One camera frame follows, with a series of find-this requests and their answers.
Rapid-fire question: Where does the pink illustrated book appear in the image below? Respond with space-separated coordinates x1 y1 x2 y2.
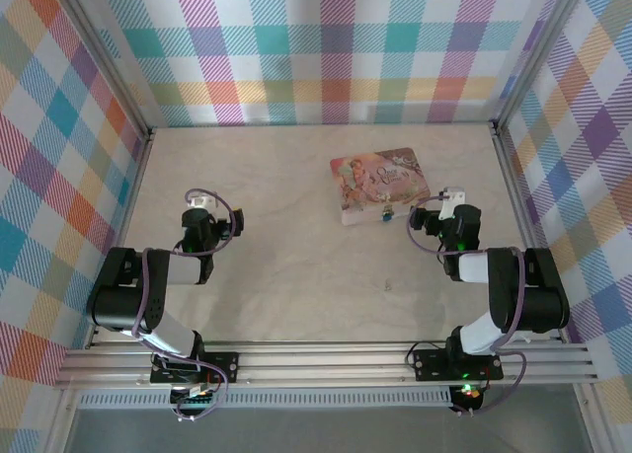
329 146 432 227

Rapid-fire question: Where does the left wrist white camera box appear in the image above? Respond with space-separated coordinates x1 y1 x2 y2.
187 191 218 212

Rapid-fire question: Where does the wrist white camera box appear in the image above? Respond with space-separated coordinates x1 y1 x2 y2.
187 191 218 212
439 187 467 222

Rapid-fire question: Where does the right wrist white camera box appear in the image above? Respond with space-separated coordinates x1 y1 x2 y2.
439 187 467 222

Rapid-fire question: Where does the aluminium side rail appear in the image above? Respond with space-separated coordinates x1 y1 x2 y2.
491 121 569 345
84 126 157 350

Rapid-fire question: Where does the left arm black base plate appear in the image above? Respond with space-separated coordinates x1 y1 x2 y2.
149 351 241 386

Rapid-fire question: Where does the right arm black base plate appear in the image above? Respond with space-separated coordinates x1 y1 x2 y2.
412 347 505 382

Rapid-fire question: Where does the long aluminium base rail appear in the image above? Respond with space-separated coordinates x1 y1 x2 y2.
52 341 601 391

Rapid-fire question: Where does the aluminium frame post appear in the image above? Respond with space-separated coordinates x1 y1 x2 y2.
491 0 592 131
61 0 157 136

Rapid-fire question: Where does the white slotted cable duct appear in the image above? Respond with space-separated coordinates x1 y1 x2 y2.
77 386 453 410

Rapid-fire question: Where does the aluminium frame leg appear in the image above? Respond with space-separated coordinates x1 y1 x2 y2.
45 388 83 453
575 381 611 453

